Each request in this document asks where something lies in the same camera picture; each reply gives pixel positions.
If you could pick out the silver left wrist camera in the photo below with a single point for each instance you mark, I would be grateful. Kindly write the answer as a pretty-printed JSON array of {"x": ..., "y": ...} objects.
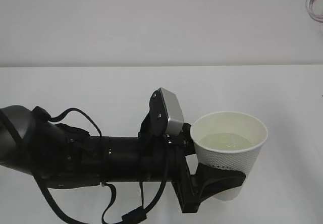
[{"x": 165, "y": 113}]

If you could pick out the white paper cup green logo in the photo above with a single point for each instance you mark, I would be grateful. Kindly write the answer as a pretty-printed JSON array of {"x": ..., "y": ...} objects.
[{"x": 228, "y": 140}]

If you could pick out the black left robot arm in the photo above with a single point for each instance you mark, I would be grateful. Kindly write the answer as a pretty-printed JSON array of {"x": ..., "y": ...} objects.
[{"x": 59, "y": 156}]

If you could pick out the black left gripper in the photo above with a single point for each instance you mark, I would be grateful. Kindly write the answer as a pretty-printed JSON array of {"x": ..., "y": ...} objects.
[{"x": 164, "y": 159}]

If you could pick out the clear water bottle red label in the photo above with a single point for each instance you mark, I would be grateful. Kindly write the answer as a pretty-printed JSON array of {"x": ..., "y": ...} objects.
[{"x": 314, "y": 11}]

